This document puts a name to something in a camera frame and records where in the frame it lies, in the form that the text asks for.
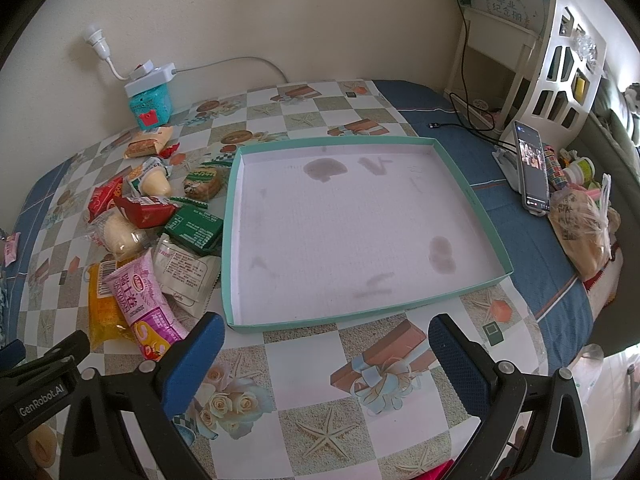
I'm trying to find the jelly cup orange lid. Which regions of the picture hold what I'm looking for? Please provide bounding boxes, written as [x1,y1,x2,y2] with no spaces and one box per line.
[127,157,171,197]

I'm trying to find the small red candy packet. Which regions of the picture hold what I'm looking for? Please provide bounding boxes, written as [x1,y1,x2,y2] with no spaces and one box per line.
[158,142,180,159]

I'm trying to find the orange bread snack packet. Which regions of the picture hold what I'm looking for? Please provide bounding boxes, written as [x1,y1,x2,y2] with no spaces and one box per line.
[124,126,174,158]

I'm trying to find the pink snack packet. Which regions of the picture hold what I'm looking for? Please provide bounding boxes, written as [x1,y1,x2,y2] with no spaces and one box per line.
[105,249,188,361]

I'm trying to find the orange yellow snack packet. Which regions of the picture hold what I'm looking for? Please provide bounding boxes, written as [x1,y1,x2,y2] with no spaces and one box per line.
[88,260,134,350]

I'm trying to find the white snack packet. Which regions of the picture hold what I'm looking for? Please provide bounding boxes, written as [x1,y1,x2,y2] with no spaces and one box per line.
[153,234,221,318]

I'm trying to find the patterned checkered tablecloth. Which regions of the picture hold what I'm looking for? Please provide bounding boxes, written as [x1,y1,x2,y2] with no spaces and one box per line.
[0,78,597,480]

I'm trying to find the dark green snack packet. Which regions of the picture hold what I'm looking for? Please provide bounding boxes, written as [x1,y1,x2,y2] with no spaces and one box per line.
[164,205,224,255]

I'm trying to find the small pink candy wrapper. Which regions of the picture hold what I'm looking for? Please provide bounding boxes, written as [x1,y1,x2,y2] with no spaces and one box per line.
[3,232,21,266]

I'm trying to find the clear wrapped jelly cup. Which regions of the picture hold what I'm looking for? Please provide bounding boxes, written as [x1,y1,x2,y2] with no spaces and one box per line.
[89,208,153,261]

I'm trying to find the red snack packet front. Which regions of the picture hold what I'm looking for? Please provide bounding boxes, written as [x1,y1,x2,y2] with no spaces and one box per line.
[114,196,178,229]

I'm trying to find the red snack packet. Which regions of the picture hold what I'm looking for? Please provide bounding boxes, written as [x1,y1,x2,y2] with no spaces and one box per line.
[88,177,122,222]
[114,196,178,229]

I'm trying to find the plastic bag with bread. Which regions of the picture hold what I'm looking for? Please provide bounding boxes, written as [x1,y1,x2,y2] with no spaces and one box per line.
[548,174,622,282]

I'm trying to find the green wrapped cake snack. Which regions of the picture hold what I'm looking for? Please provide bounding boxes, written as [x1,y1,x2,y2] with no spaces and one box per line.
[183,165,230,202]

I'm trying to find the colourful cylinder tube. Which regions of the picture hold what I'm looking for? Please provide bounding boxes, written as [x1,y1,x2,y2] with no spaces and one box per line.
[544,143,568,191]

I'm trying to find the white phone stand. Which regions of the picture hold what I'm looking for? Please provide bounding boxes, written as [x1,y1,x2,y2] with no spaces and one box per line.
[491,125,524,194]

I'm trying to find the black smartphone on stand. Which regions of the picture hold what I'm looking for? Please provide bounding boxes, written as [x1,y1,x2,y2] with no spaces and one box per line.
[513,122,550,217]

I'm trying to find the white green small bottle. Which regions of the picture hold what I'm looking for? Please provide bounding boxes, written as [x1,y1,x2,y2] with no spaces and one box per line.
[564,157,596,185]

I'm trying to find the teal toy box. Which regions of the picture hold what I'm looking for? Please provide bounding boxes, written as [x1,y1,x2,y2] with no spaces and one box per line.
[128,84,172,130]

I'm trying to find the white shelf cabinet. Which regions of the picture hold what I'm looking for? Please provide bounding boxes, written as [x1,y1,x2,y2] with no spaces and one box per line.
[445,0,606,148]

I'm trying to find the white power strip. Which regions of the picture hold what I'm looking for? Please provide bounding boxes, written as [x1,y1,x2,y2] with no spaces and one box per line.
[125,61,176,98]

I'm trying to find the white power strip cable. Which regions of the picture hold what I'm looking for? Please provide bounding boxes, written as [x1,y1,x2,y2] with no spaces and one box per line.
[171,55,291,85]

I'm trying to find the white plug adapter with cable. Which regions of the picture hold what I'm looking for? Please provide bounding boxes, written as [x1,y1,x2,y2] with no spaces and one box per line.
[82,24,154,81]

